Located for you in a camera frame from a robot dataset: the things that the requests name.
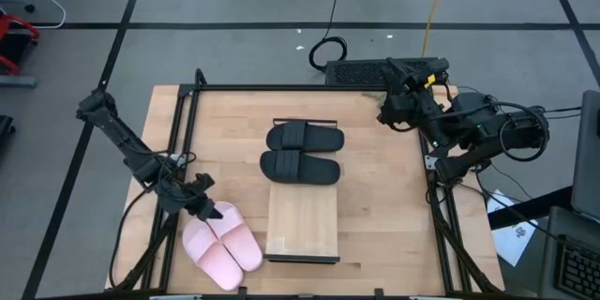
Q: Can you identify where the black chair base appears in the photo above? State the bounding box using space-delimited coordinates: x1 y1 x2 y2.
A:
0 114 16 146

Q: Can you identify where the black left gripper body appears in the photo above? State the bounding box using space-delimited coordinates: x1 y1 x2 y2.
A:
157 180 207 217

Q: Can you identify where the black floor beam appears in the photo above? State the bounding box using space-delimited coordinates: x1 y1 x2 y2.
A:
487 186 574 231

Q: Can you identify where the grey laptop computer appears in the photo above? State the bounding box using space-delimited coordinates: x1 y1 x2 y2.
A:
537 89 600 300

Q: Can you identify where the white paper sheet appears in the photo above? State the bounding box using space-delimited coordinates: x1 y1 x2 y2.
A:
486 189 540 268

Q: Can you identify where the black keyboard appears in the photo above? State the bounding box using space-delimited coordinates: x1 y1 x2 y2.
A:
323 57 446 86

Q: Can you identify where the yellow cable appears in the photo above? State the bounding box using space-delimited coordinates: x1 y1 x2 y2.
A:
420 0 455 59

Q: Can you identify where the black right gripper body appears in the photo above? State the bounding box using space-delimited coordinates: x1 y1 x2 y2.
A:
378 86 444 132

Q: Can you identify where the pink slide sandal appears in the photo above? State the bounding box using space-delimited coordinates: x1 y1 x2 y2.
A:
181 217 245 292
205 201 263 273

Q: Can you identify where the grey stand base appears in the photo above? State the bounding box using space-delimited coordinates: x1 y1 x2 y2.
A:
0 74 38 88

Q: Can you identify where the wooden shelf with black frame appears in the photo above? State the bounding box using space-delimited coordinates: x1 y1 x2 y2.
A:
262 117 341 264

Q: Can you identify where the red cart frame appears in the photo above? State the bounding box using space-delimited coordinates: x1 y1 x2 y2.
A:
0 11 42 76

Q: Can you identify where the black slide sandal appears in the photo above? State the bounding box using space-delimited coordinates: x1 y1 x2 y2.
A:
265 120 346 154
259 149 342 187

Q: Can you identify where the black aluminium rig frame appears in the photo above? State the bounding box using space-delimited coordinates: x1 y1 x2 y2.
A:
105 67 505 300

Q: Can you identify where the black coiled cable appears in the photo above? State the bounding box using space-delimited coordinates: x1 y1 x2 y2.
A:
307 0 349 73

